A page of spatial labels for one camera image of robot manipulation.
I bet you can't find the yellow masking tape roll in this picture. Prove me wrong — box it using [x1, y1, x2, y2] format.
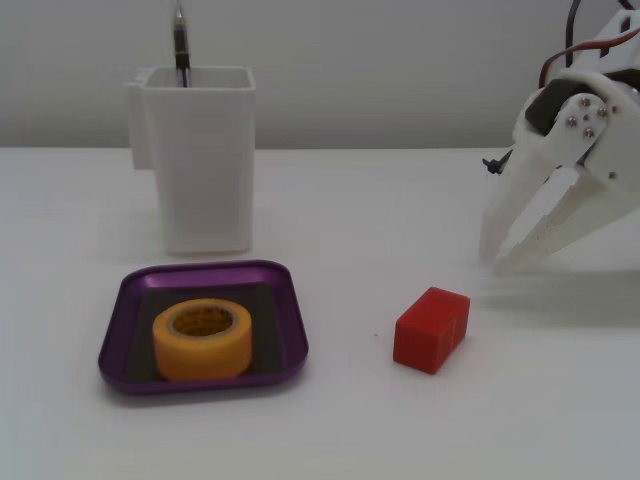
[152, 298, 254, 382]

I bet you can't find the red white black servo cable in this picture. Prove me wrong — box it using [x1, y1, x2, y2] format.
[538, 27, 640, 91]

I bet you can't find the black zip tie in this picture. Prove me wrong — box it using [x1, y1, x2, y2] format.
[481, 151, 512, 177]

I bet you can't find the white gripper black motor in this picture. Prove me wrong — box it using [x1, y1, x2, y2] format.
[478, 67, 640, 277]

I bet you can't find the purple square tray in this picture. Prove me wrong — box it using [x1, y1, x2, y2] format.
[97, 259, 310, 396]

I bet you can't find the red cube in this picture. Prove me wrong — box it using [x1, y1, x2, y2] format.
[392, 286, 472, 375]

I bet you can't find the white plastic pen holder box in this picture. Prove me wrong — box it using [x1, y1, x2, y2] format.
[125, 65, 257, 256]

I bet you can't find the black pen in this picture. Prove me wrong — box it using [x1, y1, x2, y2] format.
[172, 0, 194, 89]

